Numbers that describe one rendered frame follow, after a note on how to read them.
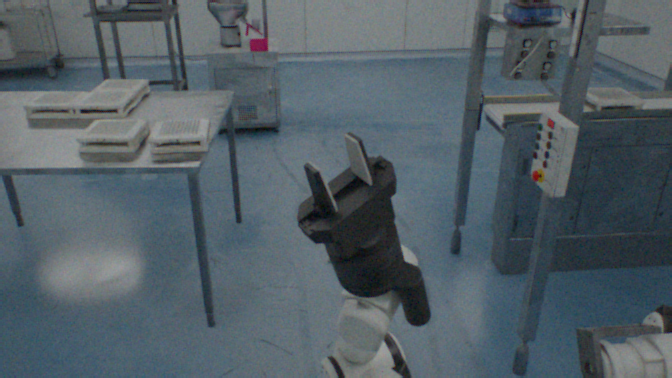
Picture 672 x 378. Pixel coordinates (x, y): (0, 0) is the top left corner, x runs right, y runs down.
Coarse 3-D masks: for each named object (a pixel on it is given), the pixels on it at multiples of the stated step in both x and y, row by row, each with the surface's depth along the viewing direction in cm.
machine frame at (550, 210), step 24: (600, 0) 174; (480, 24) 271; (600, 24) 178; (480, 48) 277; (480, 72) 282; (576, 72) 184; (576, 96) 188; (576, 120) 192; (456, 192) 316; (456, 216) 320; (552, 216) 209; (456, 240) 328; (552, 240) 214; (528, 288) 227; (528, 312) 229; (528, 336) 235
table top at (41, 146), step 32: (0, 96) 319; (32, 96) 319; (160, 96) 320; (192, 96) 320; (224, 96) 320; (0, 128) 272; (32, 128) 272; (64, 128) 272; (0, 160) 237; (32, 160) 237; (64, 160) 237; (96, 160) 237; (128, 160) 237; (160, 160) 237; (192, 160) 237
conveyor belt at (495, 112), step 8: (496, 104) 288; (504, 104) 288; (512, 104) 288; (520, 104) 288; (528, 104) 288; (536, 104) 288; (544, 104) 288; (552, 104) 288; (648, 104) 288; (656, 104) 288; (664, 104) 288; (488, 112) 282; (496, 112) 277; (504, 112) 277; (512, 112) 277; (520, 112) 277; (528, 112) 277; (536, 112) 277; (496, 120) 272; (528, 120) 267; (536, 120) 268
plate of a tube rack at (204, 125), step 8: (168, 120) 262; (208, 120) 262; (200, 128) 252; (208, 128) 256; (152, 136) 243; (160, 136) 243; (168, 136) 243; (176, 136) 243; (184, 136) 243; (192, 136) 243; (200, 136) 243
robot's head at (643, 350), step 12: (648, 336) 66; (660, 336) 66; (612, 348) 64; (624, 348) 65; (636, 348) 65; (648, 348) 65; (660, 348) 64; (624, 360) 64; (636, 360) 64; (648, 360) 64; (660, 360) 64; (624, 372) 63; (636, 372) 64; (648, 372) 64; (660, 372) 64
